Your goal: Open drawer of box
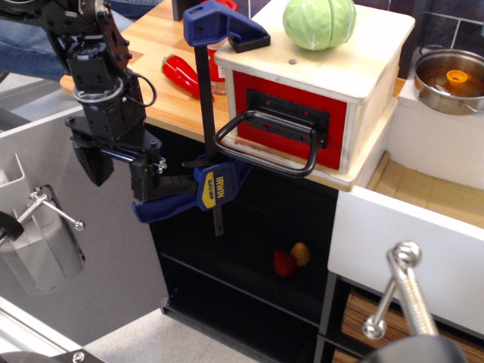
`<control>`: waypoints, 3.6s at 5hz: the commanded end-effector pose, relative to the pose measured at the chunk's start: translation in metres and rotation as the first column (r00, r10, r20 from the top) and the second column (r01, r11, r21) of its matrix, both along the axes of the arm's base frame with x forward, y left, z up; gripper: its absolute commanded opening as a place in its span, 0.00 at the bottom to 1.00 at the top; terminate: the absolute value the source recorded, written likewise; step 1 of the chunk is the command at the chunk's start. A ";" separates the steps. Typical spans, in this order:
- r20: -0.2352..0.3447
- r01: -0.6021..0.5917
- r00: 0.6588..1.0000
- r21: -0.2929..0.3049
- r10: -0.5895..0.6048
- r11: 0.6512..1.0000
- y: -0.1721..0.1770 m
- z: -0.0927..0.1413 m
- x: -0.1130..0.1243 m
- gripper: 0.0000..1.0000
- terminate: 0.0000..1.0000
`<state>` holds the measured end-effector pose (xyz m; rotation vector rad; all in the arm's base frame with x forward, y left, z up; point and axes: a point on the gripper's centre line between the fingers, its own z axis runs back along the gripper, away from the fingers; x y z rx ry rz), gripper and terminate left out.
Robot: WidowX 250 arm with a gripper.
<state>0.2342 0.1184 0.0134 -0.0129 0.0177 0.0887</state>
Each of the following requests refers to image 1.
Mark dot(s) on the orange toy in pot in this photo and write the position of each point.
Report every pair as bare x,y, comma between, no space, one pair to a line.
456,77

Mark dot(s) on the light plywood box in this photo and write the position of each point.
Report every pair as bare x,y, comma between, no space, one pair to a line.
353,81

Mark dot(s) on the stainless steel pot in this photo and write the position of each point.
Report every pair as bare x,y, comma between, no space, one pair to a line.
432,88

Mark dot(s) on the black metal drawer handle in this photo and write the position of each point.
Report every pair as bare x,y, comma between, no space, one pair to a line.
271,121

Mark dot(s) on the green toy cabbage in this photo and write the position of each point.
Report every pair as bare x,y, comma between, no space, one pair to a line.
319,25

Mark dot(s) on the silver clamp screw right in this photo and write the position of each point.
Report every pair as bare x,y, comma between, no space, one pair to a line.
424,344

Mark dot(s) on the grey open cabinet door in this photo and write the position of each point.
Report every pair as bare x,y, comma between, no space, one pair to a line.
122,279

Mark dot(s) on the blue Irwin bar clamp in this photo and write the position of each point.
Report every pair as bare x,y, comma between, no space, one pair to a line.
217,181

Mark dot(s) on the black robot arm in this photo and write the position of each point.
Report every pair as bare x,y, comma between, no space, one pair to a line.
92,51

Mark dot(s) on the red toy chili pepper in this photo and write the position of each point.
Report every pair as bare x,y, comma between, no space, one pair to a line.
181,74

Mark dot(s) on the white plastic door bin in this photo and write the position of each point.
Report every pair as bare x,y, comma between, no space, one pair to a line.
38,242

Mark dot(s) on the white toy sink unit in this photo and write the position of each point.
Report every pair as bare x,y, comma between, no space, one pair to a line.
424,182

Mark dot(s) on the red toy strawberry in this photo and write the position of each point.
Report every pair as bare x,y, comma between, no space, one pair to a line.
284,264

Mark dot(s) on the red front wooden drawer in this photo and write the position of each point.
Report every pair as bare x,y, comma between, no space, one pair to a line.
329,156

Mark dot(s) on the red lidded clear jar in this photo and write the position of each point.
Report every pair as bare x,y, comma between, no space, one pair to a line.
216,72

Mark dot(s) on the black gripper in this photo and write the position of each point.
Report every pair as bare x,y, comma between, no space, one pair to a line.
112,127

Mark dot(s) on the yellow toy fruit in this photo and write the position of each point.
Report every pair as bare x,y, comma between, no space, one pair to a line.
301,253

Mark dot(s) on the black shelf cabinet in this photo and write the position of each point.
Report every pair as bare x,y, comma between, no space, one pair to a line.
227,283

